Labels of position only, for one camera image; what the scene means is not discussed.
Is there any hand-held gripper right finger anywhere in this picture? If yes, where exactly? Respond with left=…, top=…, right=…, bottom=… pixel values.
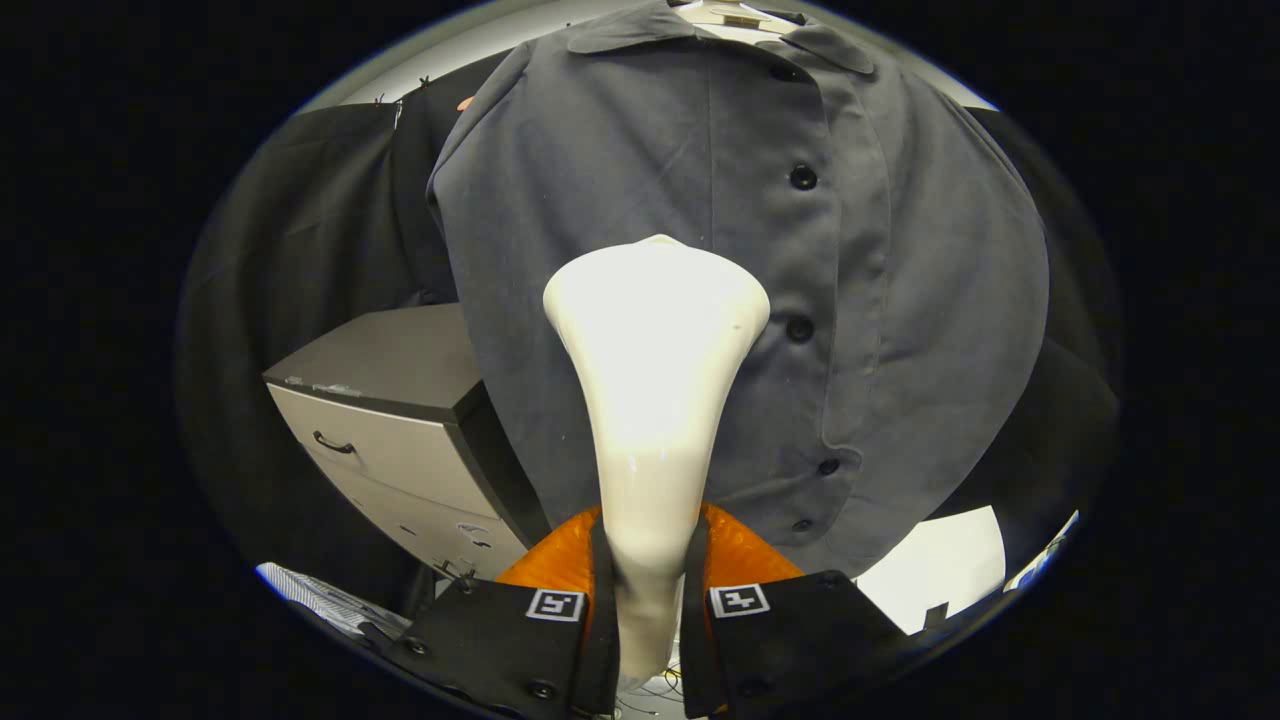
left=680, top=500, right=911, bottom=719

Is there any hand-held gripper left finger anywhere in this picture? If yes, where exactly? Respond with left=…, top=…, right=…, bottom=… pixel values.
left=375, top=503, right=621, bottom=719

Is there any white garment steamer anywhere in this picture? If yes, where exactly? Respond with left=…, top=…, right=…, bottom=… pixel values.
left=542, top=233, right=772, bottom=691

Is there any grey button shirt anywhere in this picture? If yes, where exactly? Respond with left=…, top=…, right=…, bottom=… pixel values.
left=427, top=0, right=1051, bottom=579

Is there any white paper sheet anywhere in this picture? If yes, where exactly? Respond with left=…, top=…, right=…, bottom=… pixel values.
left=855, top=505, right=1007, bottom=636

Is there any grey drawer cabinet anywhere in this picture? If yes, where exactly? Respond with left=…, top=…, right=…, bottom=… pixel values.
left=262, top=303, right=551, bottom=581

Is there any grey striped mat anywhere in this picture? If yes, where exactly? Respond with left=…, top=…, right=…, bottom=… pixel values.
left=255, top=562, right=411, bottom=641

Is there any white box with blue label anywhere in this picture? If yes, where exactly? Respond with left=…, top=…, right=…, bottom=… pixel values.
left=1005, top=510, right=1081, bottom=591

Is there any black backdrop cloth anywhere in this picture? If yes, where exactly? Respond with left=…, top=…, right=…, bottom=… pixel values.
left=178, top=50, right=1121, bottom=611

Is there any row of black clips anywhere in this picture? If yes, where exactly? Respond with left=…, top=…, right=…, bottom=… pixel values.
left=370, top=72, right=436, bottom=106

